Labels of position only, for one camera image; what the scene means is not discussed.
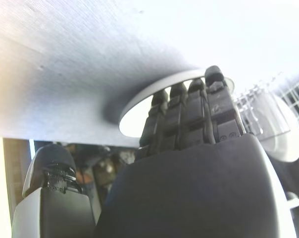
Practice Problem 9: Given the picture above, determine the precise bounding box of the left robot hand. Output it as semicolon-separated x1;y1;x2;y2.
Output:
12;65;295;238

